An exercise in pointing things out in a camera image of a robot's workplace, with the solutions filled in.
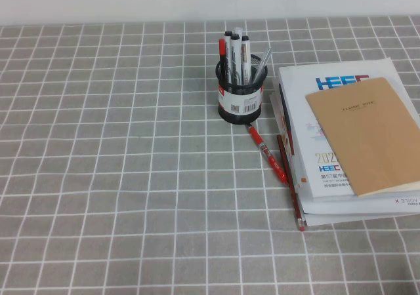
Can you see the black mesh pen holder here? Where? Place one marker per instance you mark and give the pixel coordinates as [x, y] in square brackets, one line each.
[239, 111]

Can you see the white AgileX brochure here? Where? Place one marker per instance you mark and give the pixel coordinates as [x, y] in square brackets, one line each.
[361, 204]

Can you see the red cap marker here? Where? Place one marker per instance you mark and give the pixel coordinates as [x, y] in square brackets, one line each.
[222, 47]

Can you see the colourful cover book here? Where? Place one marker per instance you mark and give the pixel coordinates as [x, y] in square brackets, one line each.
[286, 121]

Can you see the white paper folder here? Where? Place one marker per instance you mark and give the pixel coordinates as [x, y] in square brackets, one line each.
[328, 220]

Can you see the grey cap marker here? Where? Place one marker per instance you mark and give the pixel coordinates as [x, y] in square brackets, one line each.
[238, 31]

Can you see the red gel pen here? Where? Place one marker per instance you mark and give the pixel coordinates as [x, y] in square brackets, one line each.
[272, 162]

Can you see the grey checked tablecloth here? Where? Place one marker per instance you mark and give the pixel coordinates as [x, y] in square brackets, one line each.
[115, 164]

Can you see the tan classic note notebook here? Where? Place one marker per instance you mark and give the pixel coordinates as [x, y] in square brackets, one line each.
[367, 134]

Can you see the black cap brown label marker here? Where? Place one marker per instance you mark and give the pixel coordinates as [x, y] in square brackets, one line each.
[245, 55]

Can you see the red pencil with eraser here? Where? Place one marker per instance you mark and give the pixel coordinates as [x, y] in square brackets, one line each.
[293, 195]

